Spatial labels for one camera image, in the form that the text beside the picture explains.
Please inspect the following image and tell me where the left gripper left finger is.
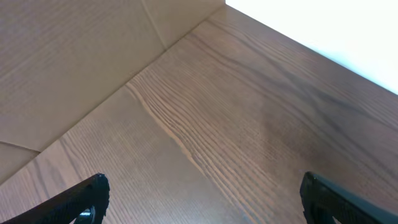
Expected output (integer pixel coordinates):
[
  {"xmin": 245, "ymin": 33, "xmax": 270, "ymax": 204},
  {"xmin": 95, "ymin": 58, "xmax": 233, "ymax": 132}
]
[{"xmin": 3, "ymin": 173, "xmax": 110, "ymax": 224}]

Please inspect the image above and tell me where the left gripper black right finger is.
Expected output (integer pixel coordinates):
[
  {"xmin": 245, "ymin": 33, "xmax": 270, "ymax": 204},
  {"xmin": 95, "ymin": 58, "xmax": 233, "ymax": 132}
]
[{"xmin": 300, "ymin": 172, "xmax": 397, "ymax": 224}]

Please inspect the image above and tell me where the brown cardboard box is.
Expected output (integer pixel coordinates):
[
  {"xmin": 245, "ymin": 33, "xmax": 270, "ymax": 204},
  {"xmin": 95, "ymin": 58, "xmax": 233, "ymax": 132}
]
[{"xmin": 1, "ymin": 0, "xmax": 224, "ymax": 180}]

